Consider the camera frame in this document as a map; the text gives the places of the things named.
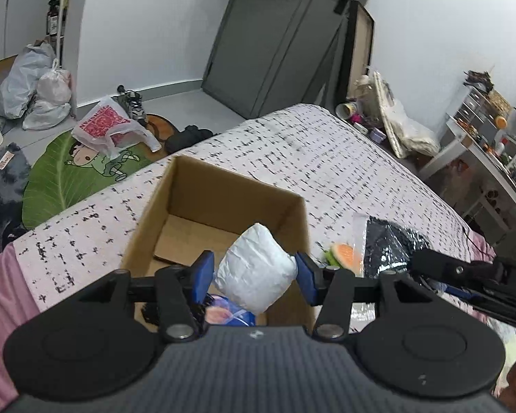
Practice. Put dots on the white soft packet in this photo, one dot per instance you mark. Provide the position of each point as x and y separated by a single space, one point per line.
258 266

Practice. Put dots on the red and white tag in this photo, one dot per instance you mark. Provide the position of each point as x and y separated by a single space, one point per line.
6 159

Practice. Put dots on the bed with pink patterned sheet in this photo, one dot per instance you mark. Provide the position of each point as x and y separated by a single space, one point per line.
327 159

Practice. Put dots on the white cabinets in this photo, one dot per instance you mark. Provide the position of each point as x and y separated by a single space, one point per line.
17 13

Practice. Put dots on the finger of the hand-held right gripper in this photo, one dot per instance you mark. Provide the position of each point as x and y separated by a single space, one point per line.
451 269

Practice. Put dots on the blue printed packet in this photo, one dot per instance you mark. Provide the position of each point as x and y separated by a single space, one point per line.
228 312

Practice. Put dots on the brown doormat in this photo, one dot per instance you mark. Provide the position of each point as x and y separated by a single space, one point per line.
161 131

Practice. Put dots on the white desk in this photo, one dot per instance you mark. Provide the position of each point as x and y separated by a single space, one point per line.
473 155

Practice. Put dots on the pink blanket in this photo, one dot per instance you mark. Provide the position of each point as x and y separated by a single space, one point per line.
4 318

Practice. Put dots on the small drawer unit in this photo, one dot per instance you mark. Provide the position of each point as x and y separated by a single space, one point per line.
477 103

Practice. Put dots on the flat white plastic bag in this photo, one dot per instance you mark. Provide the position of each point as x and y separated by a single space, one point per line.
47 115

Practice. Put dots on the small white tied bag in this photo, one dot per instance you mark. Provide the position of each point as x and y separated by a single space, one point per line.
54 86

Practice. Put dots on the black framed wooden board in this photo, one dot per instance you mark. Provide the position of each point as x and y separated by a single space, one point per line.
361 43

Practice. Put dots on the pair of striped sneakers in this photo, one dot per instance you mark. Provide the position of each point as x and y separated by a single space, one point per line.
133 103

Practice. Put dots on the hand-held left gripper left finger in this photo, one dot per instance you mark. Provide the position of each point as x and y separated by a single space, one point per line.
203 276

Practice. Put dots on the green leaf cartoon rug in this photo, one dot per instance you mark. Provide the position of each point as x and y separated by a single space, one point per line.
51 180

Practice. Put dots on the grey door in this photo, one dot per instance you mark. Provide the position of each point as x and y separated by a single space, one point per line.
275 43

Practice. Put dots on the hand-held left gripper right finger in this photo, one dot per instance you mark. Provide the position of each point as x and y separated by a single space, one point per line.
306 278

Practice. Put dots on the large grey-white garbage bag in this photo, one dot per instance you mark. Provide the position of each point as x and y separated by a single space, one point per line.
23 77

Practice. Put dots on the white bottle with orange cap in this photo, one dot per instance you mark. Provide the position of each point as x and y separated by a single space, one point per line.
500 135

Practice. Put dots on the black spray bottle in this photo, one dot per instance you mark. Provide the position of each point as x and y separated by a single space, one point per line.
51 19

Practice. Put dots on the black shiny plastic bag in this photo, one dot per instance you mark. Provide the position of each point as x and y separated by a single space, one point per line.
387 245

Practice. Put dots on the small black item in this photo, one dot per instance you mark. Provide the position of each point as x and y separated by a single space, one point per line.
151 314

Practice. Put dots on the brown cardboard box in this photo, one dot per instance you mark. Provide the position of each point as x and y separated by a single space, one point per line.
223 193

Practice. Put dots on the orange and green plush toy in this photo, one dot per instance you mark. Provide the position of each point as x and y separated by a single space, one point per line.
343 254

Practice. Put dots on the patterned paper cup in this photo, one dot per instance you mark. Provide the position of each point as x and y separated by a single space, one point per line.
346 108

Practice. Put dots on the cream tote bag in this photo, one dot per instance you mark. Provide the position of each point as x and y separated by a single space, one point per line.
406 124

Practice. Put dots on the clear plastic wrapper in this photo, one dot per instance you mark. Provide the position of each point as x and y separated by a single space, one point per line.
359 234

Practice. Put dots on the white bag with red print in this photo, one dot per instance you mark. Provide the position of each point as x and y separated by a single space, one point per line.
103 122

